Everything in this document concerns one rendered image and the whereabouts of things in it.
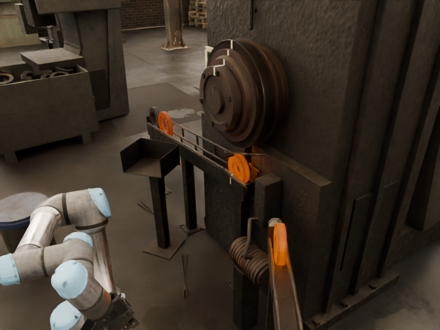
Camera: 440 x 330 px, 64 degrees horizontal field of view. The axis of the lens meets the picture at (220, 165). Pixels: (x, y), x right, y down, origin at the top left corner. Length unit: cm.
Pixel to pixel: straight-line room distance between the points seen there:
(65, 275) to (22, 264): 14
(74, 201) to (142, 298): 98
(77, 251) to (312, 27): 105
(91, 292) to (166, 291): 126
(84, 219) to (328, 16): 108
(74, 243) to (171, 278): 129
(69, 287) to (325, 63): 105
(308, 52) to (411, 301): 150
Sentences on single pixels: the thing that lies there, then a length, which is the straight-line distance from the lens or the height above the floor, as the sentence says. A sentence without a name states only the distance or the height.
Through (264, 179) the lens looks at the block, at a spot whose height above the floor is 80.
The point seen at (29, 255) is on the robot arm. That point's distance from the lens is 101.
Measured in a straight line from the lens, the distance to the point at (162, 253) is 238.
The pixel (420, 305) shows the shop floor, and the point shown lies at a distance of 233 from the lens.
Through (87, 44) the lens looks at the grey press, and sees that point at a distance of 427.
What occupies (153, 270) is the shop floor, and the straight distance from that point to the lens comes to 229.
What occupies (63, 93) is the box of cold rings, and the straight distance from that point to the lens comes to 379.
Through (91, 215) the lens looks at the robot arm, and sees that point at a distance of 133.
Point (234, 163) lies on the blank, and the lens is 176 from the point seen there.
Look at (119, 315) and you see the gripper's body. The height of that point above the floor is 81.
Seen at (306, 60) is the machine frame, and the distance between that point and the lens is 142.
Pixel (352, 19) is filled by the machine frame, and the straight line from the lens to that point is 127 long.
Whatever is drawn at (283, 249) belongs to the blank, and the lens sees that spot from 130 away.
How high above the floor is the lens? 161
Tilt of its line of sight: 29 degrees down
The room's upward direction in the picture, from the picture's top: 1 degrees counter-clockwise
